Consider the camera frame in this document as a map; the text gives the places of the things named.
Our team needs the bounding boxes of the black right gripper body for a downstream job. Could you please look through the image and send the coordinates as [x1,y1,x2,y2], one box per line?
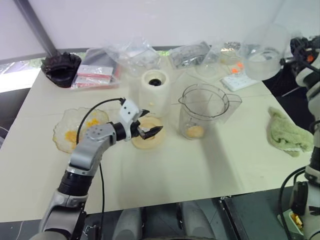
[289,36,320,68]

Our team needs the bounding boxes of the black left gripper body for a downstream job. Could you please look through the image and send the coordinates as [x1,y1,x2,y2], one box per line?
[129,113,148,138]

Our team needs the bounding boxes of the cream round blender lid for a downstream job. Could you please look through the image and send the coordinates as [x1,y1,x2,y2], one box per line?
[131,116,167,151]

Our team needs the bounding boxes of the white blender base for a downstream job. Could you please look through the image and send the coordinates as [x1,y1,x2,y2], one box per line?
[141,69,171,118]

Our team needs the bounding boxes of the clear blender jar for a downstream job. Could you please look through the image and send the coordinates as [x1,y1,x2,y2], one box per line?
[178,83,243,141]

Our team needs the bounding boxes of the large clear plastic container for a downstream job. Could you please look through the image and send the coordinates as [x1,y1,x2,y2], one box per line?
[243,23,292,81]

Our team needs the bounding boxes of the orange segment piece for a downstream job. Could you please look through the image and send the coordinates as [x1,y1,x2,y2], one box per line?
[186,125,205,138]

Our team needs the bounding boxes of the orange segment pile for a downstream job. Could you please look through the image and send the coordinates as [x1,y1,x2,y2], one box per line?
[63,130,79,145]
[84,117,101,130]

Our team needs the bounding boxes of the small orange clips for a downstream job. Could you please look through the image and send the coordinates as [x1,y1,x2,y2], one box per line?
[231,63,245,75]

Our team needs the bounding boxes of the white plastic tray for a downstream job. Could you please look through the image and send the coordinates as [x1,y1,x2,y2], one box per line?
[221,74,258,91]

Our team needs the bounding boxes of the clear empty plastic bag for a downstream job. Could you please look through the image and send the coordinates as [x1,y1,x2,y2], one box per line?
[104,37,161,76]

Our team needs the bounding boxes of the bag of pink packets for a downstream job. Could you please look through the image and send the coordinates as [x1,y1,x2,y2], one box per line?
[70,47,121,90]

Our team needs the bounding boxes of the clear glass plate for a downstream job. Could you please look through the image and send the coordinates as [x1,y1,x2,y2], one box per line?
[52,107,110,154]

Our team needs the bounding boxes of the plastic bag with dark parts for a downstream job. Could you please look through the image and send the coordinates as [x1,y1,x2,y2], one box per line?
[168,41,216,70]

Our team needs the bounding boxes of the clear plastic dome lid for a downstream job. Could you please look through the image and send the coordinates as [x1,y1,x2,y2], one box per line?
[194,61,224,81]

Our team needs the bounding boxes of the green towel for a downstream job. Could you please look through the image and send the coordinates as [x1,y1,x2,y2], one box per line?
[268,106,315,158]

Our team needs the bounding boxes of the black round attachment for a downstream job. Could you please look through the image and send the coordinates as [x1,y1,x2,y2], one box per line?
[41,51,83,89]

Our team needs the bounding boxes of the grey rounded shape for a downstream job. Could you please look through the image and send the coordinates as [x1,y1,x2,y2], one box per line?
[178,201,219,240]
[112,207,144,240]

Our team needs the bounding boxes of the small tray with yellow pieces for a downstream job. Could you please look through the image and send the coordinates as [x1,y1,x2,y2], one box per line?
[287,209,305,230]

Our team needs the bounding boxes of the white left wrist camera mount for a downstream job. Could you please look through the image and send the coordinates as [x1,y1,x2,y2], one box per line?
[119,99,141,141]

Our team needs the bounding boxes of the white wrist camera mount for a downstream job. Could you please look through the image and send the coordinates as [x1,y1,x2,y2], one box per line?
[294,65,320,88]
[119,99,141,141]

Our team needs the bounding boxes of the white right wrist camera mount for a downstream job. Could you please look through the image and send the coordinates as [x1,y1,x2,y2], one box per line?
[294,65,320,88]

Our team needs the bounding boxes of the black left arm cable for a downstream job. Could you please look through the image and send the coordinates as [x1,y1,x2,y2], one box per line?
[75,97,127,218]

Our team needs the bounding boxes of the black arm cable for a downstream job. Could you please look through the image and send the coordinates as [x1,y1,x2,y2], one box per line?
[75,97,127,218]
[278,166,308,240]

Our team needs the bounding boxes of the black metal frame bar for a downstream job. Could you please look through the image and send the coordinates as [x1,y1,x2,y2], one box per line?
[212,196,254,240]

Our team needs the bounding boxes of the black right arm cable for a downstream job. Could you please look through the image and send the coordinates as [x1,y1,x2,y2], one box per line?
[278,166,308,240]

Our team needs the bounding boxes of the grey metal frame post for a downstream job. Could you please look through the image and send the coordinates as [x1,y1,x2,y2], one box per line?
[16,0,60,57]

